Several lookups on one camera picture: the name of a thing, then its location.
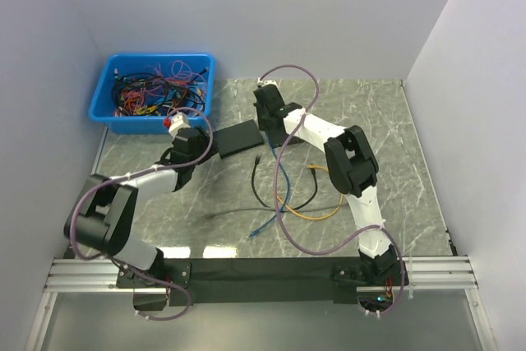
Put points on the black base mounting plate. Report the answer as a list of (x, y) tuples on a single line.
[(287, 279)]

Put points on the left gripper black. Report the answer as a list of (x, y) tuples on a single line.
[(205, 140)]

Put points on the aluminium rail frame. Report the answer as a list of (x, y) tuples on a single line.
[(212, 217)]

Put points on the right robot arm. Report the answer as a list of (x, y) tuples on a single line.
[(353, 169)]

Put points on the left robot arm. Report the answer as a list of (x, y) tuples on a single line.
[(106, 207)]

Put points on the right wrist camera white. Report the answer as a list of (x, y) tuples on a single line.
[(261, 82)]

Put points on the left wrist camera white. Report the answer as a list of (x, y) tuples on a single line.
[(175, 123)]

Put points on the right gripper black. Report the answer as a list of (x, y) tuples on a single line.
[(260, 111)]

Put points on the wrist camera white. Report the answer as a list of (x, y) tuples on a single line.
[(261, 82), (175, 123)]

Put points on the blue plastic bin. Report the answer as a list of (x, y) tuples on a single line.
[(136, 91)]

